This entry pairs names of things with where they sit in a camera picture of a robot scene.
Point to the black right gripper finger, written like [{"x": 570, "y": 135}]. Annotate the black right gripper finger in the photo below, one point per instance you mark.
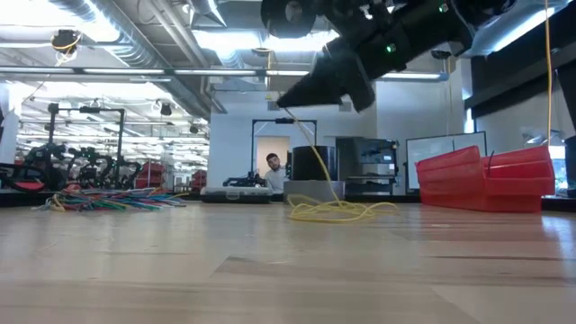
[
  {"x": 333, "y": 81},
  {"x": 346, "y": 45}
]

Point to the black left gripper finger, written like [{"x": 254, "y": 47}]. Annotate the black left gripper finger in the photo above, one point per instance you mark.
[{"x": 288, "y": 18}]

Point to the single background robot arm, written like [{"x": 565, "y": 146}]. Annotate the single background robot arm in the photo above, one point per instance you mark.
[{"x": 245, "y": 181}]

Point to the dark equipment cabinet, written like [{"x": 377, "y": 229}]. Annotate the dark equipment cabinet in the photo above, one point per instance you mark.
[{"x": 373, "y": 153}]

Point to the black tape roll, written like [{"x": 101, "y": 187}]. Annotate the black tape roll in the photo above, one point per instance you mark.
[{"x": 306, "y": 164}]

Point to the whiteboard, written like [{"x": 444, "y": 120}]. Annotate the whiteboard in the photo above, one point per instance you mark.
[{"x": 432, "y": 144}]

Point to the person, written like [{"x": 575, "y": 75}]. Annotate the person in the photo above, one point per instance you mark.
[{"x": 275, "y": 177}]

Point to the dark rectangular device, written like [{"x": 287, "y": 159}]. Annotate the dark rectangular device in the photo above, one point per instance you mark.
[{"x": 236, "y": 194}]

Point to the red plastic bin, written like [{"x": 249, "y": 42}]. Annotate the red plastic bin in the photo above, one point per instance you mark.
[{"x": 450, "y": 184}]

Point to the linear ceiling light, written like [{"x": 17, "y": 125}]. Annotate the linear ceiling light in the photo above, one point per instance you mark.
[{"x": 126, "y": 71}]

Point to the black monitor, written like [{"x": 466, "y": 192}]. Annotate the black monitor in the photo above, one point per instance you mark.
[{"x": 571, "y": 166}]

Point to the background robot arms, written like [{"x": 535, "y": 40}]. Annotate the background robot arms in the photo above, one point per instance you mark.
[{"x": 90, "y": 166}]

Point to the ceiling camera dome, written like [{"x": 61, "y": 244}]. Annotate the ceiling camera dome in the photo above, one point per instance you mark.
[{"x": 441, "y": 54}]

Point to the wall vent grille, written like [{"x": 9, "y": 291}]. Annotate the wall vent grille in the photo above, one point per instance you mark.
[{"x": 272, "y": 106}]

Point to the small black gantry frame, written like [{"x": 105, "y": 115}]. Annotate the small black gantry frame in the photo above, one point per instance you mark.
[{"x": 253, "y": 148}]

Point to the grey duct tape roll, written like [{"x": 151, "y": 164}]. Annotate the grey duct tape roll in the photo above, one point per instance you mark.
[{"x": 306, "y": 189}]

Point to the silver ceiling duct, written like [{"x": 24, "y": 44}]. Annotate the silver ceiling duct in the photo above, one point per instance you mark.
[{"x": 135, "y": 49}]

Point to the tall black gantry frame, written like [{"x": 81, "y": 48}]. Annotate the tall black gantry frame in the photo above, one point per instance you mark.
[{"x": 120, "y": 148}]

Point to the black aluminium table frame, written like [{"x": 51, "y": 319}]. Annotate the black aluminium table frame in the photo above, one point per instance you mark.
[{"x": 13, "y": 199}]

